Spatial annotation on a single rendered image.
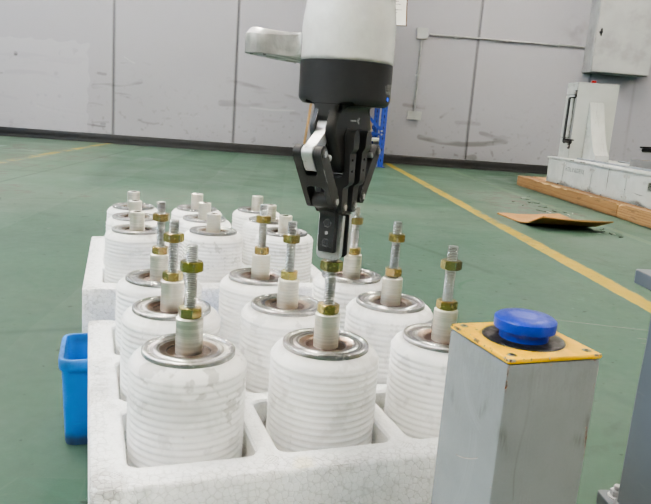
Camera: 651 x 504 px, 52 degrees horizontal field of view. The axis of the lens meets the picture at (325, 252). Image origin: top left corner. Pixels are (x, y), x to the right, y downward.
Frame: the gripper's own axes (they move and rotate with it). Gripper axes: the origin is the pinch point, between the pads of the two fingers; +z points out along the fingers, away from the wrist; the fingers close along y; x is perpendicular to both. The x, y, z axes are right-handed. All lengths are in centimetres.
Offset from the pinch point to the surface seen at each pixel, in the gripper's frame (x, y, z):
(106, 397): 18.5, -7.0, 16.9
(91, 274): 52, 25, 17
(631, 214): -22, 343, 31
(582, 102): 21, 464, -31
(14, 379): 62, 20, 35
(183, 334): 8.3, -9.4, 8.0
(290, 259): 8.1, 8.0, 4.8
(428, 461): -10.3, -0.5, 17.7
